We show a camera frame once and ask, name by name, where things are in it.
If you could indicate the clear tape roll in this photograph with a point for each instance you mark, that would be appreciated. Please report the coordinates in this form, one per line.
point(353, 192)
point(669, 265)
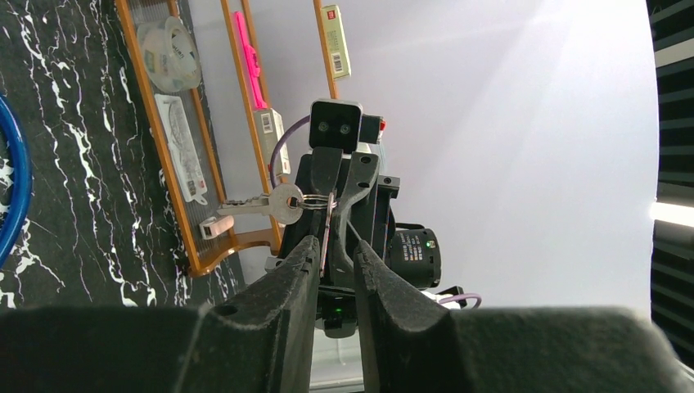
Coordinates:
point(169, 54)

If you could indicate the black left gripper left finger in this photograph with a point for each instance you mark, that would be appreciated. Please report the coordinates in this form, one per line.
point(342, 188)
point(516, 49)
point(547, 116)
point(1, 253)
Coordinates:
point(258, 341)

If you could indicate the silver padlock keys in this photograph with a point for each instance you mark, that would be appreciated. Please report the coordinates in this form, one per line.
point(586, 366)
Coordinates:
point(286, 204)

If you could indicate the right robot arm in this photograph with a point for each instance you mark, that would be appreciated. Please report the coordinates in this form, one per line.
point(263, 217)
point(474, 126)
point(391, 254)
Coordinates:
point(415, 256)

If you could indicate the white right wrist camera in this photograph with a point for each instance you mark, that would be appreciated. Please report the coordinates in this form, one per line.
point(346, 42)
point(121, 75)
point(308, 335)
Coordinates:
point(343, 125)

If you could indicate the pink highlighter pen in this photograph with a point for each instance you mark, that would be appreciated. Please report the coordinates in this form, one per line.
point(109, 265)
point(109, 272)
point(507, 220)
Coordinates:
point(252, 63)

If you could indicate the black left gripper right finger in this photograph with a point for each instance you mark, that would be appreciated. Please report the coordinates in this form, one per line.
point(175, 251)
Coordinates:
point(411, 344)

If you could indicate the packaged protractor ruler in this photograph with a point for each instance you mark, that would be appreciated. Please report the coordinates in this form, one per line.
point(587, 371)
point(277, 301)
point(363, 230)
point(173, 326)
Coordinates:
point(185, 160)

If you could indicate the white box upper shelf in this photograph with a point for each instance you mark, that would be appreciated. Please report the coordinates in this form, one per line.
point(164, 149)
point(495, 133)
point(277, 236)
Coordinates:
point(334, 34)

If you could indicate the blue cable lock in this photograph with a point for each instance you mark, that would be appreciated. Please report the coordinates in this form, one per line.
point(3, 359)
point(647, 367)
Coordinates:
point(21, 190)

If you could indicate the white small box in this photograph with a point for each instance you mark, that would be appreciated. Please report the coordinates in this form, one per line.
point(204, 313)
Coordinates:
point(270, 128)

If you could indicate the pink small eraser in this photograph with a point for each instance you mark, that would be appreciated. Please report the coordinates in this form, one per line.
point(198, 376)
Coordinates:
point(215, 226)

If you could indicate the orange tiered rack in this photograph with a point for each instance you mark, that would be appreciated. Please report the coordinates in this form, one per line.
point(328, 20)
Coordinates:
point(203, 256)

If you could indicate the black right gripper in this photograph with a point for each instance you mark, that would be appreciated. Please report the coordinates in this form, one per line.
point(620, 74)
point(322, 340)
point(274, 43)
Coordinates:
point(344, 205)

